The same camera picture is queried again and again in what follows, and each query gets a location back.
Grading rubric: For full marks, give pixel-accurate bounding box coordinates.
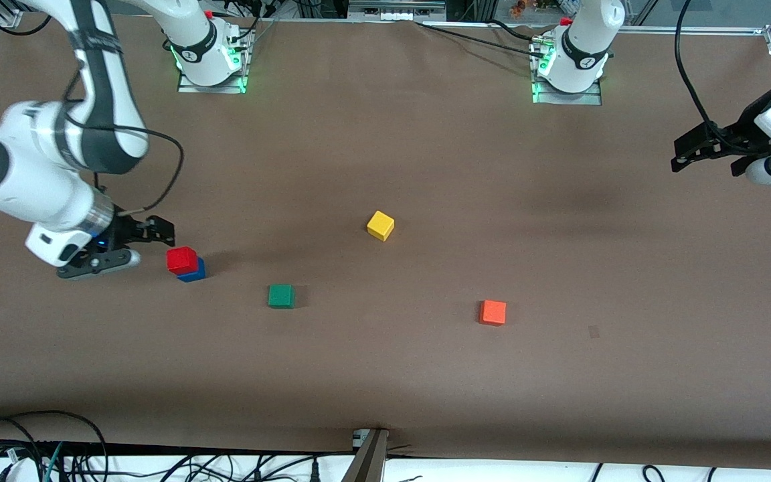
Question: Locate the red wooden block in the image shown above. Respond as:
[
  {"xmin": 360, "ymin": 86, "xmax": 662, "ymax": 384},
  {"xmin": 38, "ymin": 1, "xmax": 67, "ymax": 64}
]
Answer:
[{"xmin": 166, "ymin": 246, "xmax": 198, "ymax": 276}]

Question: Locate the blue wooden block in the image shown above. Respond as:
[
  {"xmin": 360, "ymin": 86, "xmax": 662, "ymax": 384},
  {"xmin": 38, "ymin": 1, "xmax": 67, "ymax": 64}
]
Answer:
[{"xmin": 177, "ymin": 258, "xmax": 207, "ymax": 283}]

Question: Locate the yellow wooden block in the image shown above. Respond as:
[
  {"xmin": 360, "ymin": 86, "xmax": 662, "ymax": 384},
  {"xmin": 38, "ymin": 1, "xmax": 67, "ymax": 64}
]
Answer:
[{"xmin": 367, "ymin": 210, "xmax": 396, "ymax": 242}]

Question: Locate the orange wooden block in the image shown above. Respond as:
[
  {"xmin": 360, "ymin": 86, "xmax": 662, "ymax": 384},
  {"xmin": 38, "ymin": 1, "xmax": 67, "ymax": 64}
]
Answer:
[{"xmin": 479, "ymin": 299, "xmax": 507, "ymax": 327}]

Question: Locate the grey power strip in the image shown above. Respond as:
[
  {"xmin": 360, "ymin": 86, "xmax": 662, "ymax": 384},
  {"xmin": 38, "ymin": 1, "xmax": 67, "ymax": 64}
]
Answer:
[{"xmin": 349, "ymin": 0, "xmax": 447, "ymax": 21}]

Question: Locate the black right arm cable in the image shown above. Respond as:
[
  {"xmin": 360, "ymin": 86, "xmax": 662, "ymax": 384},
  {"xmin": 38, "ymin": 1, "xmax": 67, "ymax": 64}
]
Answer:
[{"xmin": 63, "ymin": 64, "xmax": 185, "ymax": 216}]

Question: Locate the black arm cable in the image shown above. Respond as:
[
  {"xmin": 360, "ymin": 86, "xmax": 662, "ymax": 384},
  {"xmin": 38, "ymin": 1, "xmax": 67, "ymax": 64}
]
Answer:
[
  {"xmin": 63, "ymin": 64, "xmax": 185, "ymax": 216},
  {"xmin": 673, "ymin": 0, "xmax": 771, "ymax": 148}
]

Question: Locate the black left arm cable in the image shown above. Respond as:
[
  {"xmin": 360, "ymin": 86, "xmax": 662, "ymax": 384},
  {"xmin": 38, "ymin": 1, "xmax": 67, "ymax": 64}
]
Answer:
[{"xmin": 673, "ymin": 0, "xmax": 771, "ymax": 148}]

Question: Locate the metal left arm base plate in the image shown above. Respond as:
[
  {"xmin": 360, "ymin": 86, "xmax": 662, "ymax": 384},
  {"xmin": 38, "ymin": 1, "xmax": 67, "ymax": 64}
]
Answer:
[{"xmin": 531, "ymin": 79, "xmax": 604, "ymax": 106}]

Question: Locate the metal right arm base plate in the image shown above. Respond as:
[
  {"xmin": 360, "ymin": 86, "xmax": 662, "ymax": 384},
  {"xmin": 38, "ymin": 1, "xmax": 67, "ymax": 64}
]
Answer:
[{"xmin": 177, "ymin": 27, "xmax": 252, "ymax": 95}]

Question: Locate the black looped floor cable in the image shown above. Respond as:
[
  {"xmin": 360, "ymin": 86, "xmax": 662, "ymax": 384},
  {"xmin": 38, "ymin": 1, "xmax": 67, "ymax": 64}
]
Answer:
[{"xmin": 0, "ymin": 409, "xmax": 110, "ymax": 482}]

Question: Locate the teal cable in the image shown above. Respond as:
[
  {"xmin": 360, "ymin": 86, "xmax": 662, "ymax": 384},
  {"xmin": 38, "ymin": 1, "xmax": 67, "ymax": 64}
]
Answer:
[{"xmin": 43, "ymin": 442, "xmax": 65, "ymax": 482}]

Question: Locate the black base power cable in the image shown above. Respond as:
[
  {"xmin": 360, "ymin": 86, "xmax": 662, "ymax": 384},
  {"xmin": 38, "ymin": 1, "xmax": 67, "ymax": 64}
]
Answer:
[{"xmin": 416, "ymin": 20, "xmax": 547, "ymax": 58}]

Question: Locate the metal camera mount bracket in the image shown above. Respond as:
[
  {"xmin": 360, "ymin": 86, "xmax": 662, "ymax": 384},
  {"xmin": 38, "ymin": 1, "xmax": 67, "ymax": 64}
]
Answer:
[{"xmin": 341, "ymin": 427, "xmax": 390, "ymax": 482}]

